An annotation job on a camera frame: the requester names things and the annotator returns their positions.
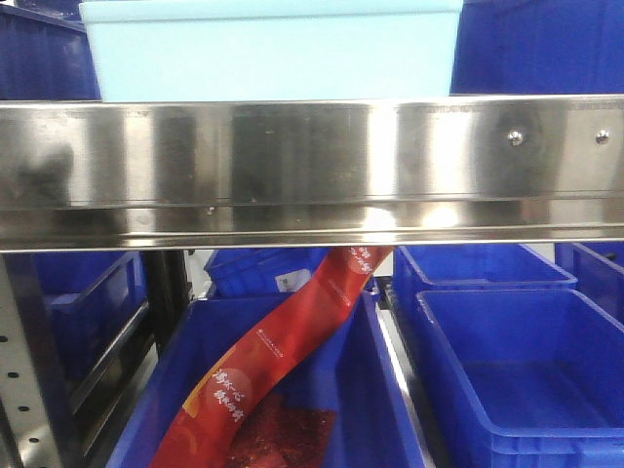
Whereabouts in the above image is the light blue plastic bin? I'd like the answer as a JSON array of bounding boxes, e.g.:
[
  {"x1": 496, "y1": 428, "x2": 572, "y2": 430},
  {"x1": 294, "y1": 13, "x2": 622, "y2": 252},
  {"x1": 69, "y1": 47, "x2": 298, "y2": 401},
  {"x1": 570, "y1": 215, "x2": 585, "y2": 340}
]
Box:
[{"x1": 79, "y1": 1, "x2": 462, "y2": 102}]

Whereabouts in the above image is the right shelf steel rail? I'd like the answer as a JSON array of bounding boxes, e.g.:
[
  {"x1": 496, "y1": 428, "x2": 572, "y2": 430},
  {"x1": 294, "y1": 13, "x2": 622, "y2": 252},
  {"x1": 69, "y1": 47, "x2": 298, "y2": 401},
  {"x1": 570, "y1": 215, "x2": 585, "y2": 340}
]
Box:
[{"x1": 1, "y1": 95, "x2": 623, "y2": 252}]

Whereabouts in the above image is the perforated steel shelf upright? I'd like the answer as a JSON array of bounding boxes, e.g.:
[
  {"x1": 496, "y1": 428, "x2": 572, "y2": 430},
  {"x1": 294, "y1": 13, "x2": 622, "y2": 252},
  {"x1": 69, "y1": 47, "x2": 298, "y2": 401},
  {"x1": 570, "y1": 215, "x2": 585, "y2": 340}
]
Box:
[{"x1": 1, "y1": 253, "x2": 84, "y2": 467}]

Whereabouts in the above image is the dark blue bin upper right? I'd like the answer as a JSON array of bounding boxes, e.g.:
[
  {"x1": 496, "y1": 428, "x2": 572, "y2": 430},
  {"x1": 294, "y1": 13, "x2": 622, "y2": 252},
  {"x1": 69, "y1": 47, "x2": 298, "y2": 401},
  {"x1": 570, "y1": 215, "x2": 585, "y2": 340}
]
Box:
[{"x1": 451, "y1": 1, "x2": 623, "y2": 95}]

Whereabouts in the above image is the dark blue bin upper left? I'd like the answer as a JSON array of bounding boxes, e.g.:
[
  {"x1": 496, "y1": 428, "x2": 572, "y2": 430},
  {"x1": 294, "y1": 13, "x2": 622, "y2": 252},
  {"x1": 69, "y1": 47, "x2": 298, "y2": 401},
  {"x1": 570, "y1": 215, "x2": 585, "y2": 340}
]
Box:
[{"x1": 1, "y1": 4, "x2": 100, "y2": 100}]

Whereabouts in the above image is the empty blue bin right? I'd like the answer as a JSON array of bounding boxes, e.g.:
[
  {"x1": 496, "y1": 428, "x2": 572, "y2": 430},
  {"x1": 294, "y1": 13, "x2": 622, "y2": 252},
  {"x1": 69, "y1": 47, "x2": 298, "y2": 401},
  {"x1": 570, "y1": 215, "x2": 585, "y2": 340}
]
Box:
[{"x1": 416, "y1": 290, "x2": 623, "y2": 467}]

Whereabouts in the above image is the rear blue bin right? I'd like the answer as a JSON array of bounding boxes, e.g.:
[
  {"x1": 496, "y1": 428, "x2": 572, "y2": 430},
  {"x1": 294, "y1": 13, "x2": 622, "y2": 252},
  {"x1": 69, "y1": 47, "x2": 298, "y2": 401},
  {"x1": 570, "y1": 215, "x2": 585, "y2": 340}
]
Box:
[{"x1": 392, "y1": 244, "x2": 577, "y2": 310}]

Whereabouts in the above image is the dark blue bin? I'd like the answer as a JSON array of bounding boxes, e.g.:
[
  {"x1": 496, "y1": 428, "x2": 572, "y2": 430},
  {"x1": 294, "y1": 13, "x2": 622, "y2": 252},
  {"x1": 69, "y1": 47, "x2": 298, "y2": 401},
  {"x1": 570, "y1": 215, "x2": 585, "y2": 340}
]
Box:
[
  {"x1": 451, "y1": 1, "x2": 623, "y2": 95},
  {"x1": 1, "y1": 4, "x2": 100, "y2": 100}
]

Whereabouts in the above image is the red printed snack package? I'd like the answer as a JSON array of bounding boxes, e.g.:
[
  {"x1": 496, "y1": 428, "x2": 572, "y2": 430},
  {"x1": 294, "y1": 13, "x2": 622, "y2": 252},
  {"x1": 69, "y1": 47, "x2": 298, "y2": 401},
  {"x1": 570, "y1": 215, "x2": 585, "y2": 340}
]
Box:
[{"x1": 150, "y1": 247, "x2": 393, "y2": 467}]

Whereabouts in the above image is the blue bin lower left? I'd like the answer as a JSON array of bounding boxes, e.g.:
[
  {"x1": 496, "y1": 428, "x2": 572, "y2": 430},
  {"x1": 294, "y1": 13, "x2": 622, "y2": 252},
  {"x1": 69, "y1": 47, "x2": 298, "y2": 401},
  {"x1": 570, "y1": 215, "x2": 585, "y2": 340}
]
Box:
[{"x1": 34, "y1": 251, "x2": 147, "y2": 381}]

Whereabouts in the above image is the blue bin far right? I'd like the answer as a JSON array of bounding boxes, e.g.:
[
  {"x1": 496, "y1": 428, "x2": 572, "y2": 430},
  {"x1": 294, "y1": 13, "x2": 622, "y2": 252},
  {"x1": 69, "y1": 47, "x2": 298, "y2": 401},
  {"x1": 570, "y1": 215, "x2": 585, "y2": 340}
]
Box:
[{"x1": 555, "y1": 241, "x2": 623, "y2": 323}]

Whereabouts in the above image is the blue bin with package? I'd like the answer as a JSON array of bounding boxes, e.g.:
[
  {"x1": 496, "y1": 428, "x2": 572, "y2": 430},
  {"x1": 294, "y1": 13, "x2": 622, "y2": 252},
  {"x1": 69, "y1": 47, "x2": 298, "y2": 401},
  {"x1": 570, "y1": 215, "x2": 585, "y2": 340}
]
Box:
[{"x1": 107, "y1": 292, "x2": 424, "y2": 467}]

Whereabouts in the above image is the rear blue bin centre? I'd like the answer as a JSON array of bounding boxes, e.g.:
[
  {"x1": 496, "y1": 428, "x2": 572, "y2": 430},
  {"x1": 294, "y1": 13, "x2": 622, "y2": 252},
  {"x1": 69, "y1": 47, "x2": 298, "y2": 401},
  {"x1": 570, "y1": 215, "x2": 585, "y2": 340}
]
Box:
[{"x1": 203, "y1": 247, "x2": 379, "y2": 298}]

